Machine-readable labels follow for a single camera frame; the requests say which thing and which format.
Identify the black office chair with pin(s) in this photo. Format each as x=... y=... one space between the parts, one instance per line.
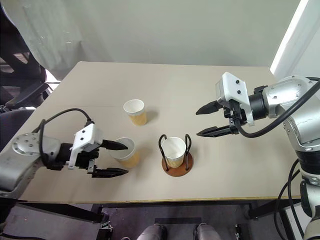
x=20 y=80

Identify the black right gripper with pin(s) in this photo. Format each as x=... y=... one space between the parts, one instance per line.
x=233 y=115

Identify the black table frame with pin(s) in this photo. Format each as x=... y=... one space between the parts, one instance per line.
x=62 y=211

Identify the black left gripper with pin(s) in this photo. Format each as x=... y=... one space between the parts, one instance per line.
x=86 y=160

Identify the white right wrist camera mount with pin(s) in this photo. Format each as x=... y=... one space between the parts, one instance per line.
x=233 y=87

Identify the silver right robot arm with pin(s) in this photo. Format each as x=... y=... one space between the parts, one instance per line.
x=287 y=95

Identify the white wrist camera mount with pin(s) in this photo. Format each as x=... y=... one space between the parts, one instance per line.
x=87 y=136
x=233 y=87

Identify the dark grey rounded foot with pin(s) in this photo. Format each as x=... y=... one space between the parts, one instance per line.
x=152 y=232
x=207 y=232

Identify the white translucent curtain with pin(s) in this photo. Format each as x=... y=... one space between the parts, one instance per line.
x=50 y=32

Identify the white board panel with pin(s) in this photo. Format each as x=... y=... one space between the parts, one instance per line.
x=295 y=45

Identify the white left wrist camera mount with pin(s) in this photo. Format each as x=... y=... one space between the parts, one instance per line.
x=87 y=136

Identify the white box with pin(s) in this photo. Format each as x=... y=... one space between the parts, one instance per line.
x=285 y=220

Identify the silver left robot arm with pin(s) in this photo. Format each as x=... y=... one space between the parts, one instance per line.
x=22 y=160

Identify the yellow ribbed paper cup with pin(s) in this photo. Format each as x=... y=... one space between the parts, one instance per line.
x=130 y=160
x=138 y=117
x=175 y=160

